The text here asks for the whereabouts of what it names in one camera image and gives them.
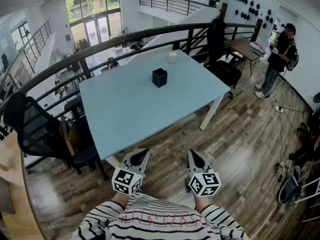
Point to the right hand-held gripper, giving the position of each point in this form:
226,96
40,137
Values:
205,184

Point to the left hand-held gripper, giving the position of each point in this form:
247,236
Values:
126,181

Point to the black square cup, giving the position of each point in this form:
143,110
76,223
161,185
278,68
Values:
159,80

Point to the person's right forearm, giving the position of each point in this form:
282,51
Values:
202,202

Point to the person's left forearm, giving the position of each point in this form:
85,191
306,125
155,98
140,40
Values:
120,200

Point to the white table leg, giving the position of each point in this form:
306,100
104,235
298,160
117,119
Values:
113,161
212,111

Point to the person's striped shirt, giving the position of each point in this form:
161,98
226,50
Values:
160,221

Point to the grey round device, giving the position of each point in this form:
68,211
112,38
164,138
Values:
287,190

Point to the white power strip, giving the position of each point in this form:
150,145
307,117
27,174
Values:
278,107

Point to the tall black office chair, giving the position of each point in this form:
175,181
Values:
225,69

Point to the white cup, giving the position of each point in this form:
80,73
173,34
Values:
173,58

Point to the black mesh office chair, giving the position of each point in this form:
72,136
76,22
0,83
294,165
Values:
30,129

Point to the brown wooden board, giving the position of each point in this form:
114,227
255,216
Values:
15,184

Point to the brown wooden side desk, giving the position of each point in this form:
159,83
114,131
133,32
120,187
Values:
243,47

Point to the white flat box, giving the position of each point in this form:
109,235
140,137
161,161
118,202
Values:
258,47

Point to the glass entrance door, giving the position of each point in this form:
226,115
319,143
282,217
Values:
96,29

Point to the grey stair railing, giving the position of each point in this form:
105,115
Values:
32,44

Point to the black balcony railing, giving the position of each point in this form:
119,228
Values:
172,2

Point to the white metal frame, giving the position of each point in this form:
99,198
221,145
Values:
310,186

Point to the group of black wall items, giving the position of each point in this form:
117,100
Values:
252,10

